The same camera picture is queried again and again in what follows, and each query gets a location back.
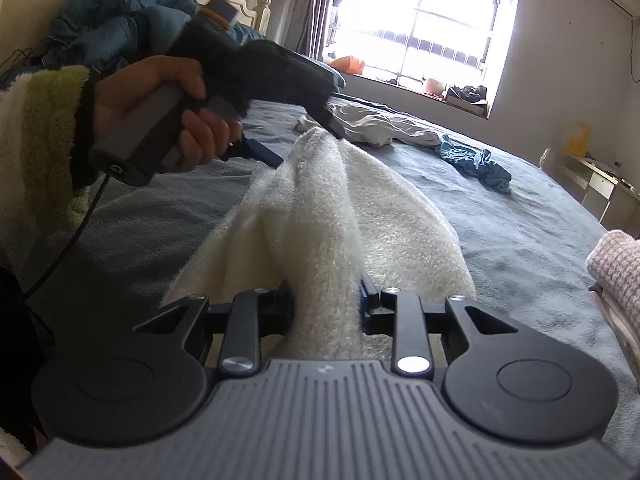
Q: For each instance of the white desk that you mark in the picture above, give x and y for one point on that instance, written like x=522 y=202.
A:
x=605 y=185

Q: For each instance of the pink pot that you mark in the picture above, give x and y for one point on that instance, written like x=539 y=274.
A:
x=433 y=87

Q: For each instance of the box of dark clothes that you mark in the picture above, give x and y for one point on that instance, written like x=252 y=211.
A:
x=467 y=96

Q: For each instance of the grey curtain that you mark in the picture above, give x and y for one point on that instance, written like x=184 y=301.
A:
x=305 y=10

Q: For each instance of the orange bag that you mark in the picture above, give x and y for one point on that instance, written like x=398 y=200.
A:
x=347 y=65

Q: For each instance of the crumpled white shirt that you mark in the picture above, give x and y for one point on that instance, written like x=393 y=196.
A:
x=380 y=127

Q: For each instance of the person's left hand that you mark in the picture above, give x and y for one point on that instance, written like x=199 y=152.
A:
x=145 y=80

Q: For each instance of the bed with grey sheet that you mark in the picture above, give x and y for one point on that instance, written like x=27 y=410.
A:
x=500 y=240

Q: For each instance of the folded beige garment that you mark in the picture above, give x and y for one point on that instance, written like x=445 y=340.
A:
x=622 y=330

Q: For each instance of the teal duvet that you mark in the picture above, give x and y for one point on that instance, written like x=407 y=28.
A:
x=125 y=15

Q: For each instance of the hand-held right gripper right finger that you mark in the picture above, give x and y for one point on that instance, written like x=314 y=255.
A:
x=370 y=305

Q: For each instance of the cream fuzzy sweater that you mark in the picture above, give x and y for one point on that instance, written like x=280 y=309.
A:
x=320 y=220

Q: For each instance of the yellow box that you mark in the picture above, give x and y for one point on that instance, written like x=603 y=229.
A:
x=576 y=140

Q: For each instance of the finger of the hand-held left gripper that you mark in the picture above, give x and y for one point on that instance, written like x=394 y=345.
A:
x=327 y=115
x=260 y=152

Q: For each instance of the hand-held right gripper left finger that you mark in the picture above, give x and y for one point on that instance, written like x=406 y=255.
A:
x=280 y=310

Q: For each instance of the window with metal grille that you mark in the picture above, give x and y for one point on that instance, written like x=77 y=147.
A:
x=440 y=20

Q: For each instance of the crumpled blue garment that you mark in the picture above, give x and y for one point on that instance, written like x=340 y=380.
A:
x=470 y=160

